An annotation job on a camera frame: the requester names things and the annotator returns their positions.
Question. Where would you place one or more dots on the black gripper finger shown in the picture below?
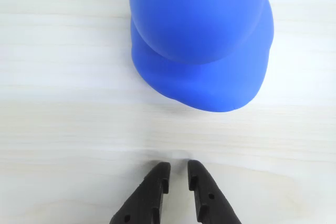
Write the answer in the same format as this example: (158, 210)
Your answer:
(147, 197)
(210, 203)

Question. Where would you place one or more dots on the blue rubber duck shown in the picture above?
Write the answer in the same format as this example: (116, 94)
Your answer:
(199, 37)

